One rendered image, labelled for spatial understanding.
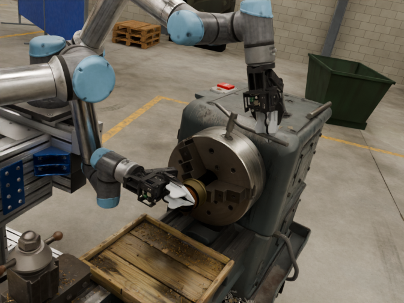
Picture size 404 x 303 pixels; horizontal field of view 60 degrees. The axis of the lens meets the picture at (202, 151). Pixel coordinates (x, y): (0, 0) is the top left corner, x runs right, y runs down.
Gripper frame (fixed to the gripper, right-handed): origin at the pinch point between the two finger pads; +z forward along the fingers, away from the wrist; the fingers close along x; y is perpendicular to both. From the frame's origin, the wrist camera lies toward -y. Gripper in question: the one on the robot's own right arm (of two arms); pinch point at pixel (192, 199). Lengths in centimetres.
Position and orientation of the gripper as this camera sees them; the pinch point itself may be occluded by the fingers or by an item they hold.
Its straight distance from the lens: 100.4
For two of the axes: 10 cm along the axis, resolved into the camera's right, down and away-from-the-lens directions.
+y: -5.2, 3.0, -8.0
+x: 1.6, -8.9, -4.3
